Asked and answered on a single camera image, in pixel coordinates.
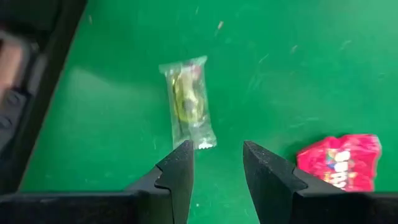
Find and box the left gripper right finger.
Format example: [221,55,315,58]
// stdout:
[243,140,345,224]

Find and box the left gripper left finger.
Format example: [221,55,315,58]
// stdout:
[124,139,195,224]

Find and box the red candy packet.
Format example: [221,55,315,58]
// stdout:
[295,133,382,193]

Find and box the clear candy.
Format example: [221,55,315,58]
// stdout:
[158,55,218,151]

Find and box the green table mat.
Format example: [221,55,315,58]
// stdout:
[18,0,398,224]

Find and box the black table frame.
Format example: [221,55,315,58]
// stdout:
[0,0,88,195]

